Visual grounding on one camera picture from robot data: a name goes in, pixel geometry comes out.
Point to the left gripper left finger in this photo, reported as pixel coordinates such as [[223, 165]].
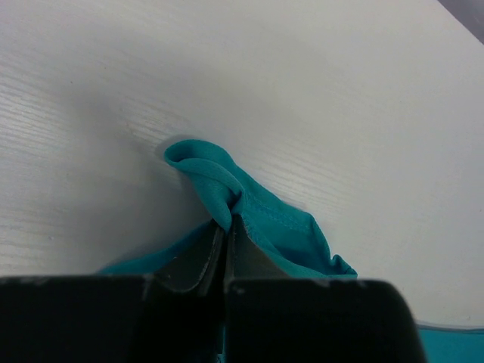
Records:
[[171, 315]]

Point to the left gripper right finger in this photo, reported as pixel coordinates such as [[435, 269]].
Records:
[[272, 317]]

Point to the teal t shirt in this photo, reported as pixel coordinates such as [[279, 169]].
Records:
[[288, 236]]

